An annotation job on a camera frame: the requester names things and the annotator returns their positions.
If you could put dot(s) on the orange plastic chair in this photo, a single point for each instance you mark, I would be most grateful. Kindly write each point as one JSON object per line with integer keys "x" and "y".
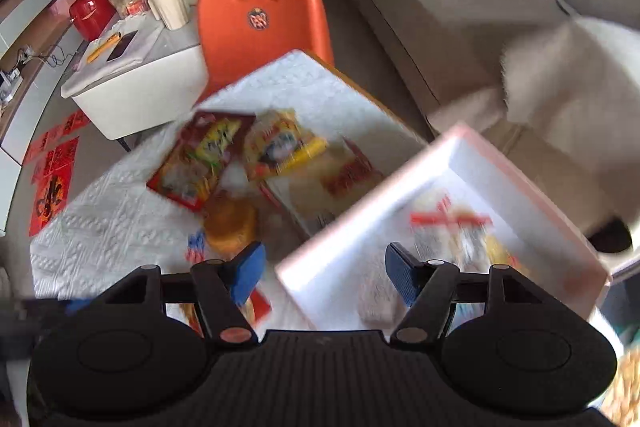
{"x": 265, "y": 47}

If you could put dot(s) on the round orange pastry packet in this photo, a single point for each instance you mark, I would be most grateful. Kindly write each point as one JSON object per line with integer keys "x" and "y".
{"x": 230, "y": 222}

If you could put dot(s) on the white textured tablecloth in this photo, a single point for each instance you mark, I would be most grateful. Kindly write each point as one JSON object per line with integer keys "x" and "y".
{"x": 115, "y": 217}

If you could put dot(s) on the white coffee table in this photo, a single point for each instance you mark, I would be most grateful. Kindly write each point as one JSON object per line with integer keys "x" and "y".
{"x": 145, "y": 87}

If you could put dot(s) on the small colourful snack packet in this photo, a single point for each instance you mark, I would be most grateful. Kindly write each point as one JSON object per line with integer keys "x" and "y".
{"x": 196, "y": 248}

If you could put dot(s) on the dark red snack packet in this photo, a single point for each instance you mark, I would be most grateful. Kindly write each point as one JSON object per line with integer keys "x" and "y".
{"x": 200, "y": 162}

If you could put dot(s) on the white and red snack packet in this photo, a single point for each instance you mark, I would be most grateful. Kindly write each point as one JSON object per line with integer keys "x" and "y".
{"x": 325, "y": 187}

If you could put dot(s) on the yellow snack packet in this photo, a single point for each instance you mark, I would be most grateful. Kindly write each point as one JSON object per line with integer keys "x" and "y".
{"x": 285, "y": 147}

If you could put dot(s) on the small red paper decoration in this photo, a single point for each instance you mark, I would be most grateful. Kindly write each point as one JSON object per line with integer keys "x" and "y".
{"x": 57, "y": 134}

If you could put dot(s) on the white fluffy animal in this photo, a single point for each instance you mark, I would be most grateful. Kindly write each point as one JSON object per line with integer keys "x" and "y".
{"x": 575, "y": 72}

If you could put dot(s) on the white canister grey lid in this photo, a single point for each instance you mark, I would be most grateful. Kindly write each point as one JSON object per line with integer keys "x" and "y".
{"x": 170, "y": 7}

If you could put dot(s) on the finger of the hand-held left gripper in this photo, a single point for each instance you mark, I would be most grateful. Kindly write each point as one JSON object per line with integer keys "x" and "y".
{"x": 75, "y": 305}

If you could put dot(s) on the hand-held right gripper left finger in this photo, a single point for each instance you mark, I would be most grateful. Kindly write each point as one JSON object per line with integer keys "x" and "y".
{"x": 248, "y": 272}

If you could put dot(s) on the pink cardboard box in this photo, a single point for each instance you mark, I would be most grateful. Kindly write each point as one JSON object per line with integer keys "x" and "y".
{"x": 350, "y": 267}

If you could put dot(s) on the yellow pen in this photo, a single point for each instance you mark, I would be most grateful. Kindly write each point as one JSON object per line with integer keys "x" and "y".
{"x": 104, "y": 48}

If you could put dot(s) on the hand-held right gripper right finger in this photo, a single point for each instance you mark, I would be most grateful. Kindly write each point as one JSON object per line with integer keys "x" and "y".
{"x": 402, "y": 274}

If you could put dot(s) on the large red paper decoration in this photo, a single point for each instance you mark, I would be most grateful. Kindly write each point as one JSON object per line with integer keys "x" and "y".
{"x": 52, "y": 187}

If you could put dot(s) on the black phone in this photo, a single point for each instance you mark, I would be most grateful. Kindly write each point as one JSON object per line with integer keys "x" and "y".
{"x": 121, "y": 47}

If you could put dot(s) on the white tv cabinet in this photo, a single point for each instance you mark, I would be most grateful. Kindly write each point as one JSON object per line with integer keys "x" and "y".
{"x": 30, "y": 12}

